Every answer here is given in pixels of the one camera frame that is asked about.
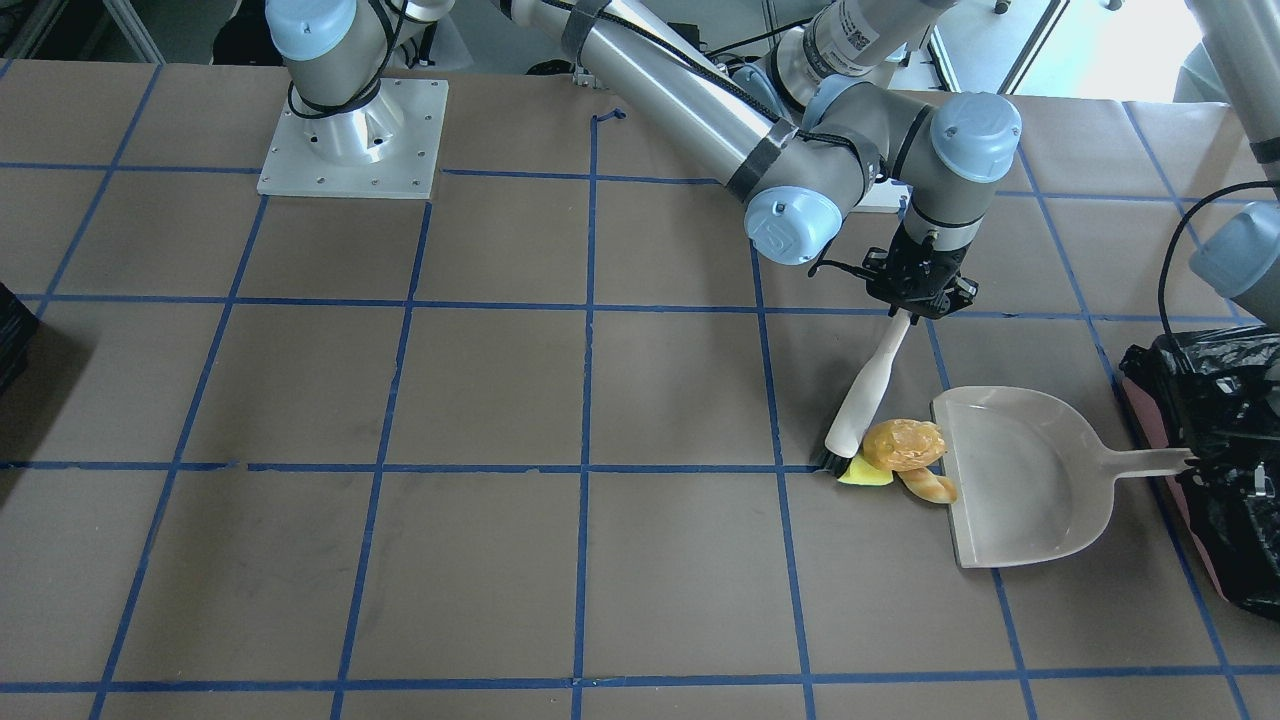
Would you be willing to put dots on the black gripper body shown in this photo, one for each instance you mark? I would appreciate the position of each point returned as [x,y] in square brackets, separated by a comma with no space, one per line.
[918,256]

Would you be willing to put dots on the brown bread roll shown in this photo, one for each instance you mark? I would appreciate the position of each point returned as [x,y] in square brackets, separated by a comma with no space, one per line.
[903,444]

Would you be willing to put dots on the beige hand brush black bristles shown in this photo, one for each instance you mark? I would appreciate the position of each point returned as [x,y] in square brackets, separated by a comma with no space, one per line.
[863,398]

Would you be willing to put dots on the yellow sponge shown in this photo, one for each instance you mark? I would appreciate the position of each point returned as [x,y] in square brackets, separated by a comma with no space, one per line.
[860,472]

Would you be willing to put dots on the croissant piece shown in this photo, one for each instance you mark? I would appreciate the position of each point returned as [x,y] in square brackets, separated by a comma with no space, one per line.
[929,486]

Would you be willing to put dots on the beige plastic dustpan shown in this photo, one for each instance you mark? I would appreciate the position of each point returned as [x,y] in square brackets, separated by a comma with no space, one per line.
[1035,482]

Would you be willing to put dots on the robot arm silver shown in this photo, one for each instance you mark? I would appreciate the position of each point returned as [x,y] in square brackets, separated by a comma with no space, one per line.
[803,145]
[1239,262]

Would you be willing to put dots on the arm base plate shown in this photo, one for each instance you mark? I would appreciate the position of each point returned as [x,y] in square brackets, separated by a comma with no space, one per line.
[386,149]
[889,197]

